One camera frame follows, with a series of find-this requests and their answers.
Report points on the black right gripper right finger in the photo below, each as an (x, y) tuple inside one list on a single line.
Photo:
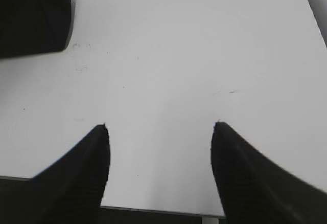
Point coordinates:
[(253, 189)]

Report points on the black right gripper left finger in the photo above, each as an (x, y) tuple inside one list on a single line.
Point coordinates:
[(68, 191)]

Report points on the black tote bag tan handles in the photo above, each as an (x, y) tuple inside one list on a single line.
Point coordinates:
[(34, 26)]

